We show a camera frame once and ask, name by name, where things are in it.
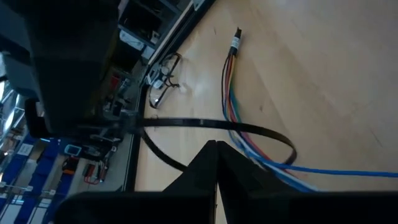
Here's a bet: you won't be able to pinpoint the multicolour wire bundle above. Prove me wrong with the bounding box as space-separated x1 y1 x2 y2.
221 27 398 194

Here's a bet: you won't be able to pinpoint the black zip tie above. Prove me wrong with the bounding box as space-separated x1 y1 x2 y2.
133 116 298 173

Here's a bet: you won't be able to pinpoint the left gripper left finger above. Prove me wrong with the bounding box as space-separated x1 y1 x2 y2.
54 139 218 224

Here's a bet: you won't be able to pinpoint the clear safety glasses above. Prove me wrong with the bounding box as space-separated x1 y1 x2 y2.
147 52 183 110

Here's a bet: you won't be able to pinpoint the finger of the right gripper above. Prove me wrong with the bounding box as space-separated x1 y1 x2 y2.
29 0 139 133

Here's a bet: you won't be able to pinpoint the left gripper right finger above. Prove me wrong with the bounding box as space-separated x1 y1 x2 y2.
217 140 398 224

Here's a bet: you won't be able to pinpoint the blue storage bins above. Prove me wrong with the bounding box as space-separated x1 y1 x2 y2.
0 132 74 224

